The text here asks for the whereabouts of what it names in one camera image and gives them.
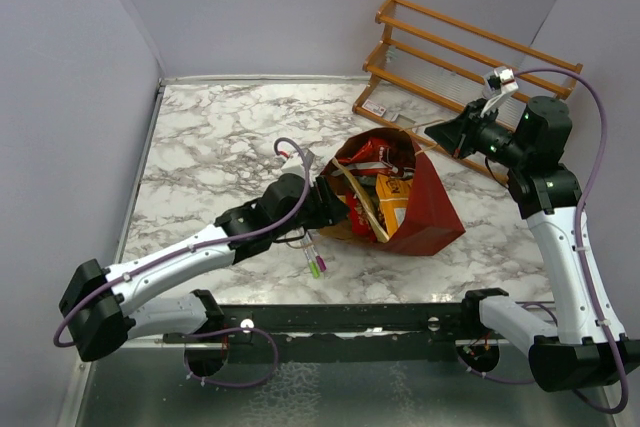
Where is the red white small box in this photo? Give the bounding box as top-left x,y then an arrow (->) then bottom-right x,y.
362,100 -> 386,117

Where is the wooden shelf rack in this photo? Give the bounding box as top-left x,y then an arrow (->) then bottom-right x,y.
352,0 -> 584,183

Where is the open small cardboard box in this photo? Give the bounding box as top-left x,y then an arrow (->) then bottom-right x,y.
391,114 -> 419,131

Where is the green cap marker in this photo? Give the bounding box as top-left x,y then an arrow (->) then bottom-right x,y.
299,232 -> 320,279

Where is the yellow kettle chips bag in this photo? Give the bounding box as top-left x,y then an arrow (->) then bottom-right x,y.
375,174 -> 413,236

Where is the red cheez-it snack bag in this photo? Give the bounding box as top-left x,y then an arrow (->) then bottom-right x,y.
345,192 -> 377,243

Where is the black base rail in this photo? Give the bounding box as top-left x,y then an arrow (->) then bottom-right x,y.
164,291 -> 500,364

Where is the red doritos chip bag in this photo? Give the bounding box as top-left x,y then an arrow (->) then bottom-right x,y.
337,137 -> 415,179

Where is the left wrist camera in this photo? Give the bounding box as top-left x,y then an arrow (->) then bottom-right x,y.
281,149 -> 315,177

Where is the red brown paper bag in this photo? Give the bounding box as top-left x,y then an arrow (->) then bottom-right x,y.
320,128 -> 465,256

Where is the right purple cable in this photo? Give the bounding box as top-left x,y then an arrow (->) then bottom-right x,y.
457,68 -> 630,416

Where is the purple cable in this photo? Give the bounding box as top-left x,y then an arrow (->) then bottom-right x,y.
53,137 -> 312,389
457,68 -> 630,416

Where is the purple cap marker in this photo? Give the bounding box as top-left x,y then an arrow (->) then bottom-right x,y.
307,231 -> 327,274

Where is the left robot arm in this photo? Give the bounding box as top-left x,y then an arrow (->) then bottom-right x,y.
54,173 -> 349,362

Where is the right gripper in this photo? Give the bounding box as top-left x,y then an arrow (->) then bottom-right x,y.
427,97 -> 531,169

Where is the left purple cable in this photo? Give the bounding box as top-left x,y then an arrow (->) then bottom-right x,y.
53,137 -> 312,389

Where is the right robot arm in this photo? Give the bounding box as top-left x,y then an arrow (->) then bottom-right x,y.
425,96 -> 639,392

